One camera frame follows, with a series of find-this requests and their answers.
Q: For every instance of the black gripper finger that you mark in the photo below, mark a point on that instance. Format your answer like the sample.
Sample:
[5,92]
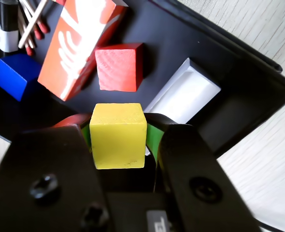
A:
[200,174]
[48,181]

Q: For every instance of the yellow wooden cube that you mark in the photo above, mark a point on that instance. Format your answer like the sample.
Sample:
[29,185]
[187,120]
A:
[118,135]

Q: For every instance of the red wooden cube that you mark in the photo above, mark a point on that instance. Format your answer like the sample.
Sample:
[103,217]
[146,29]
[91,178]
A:
[118,67]

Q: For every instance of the white small box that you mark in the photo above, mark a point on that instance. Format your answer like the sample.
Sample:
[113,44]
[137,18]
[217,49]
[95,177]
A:
[188,96]

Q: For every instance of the black cardboard box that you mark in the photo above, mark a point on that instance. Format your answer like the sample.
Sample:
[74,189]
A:
[181,36]

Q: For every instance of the blue wooden cube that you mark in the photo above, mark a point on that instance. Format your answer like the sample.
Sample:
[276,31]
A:
[12,77]

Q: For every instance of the orange matchbox white print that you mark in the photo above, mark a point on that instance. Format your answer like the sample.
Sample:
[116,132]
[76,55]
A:
[67,53]

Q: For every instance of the wooden match red head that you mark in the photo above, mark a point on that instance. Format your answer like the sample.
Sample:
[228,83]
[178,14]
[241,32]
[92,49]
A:
[29,50]
[44,27]
[32,24]
[39,35]

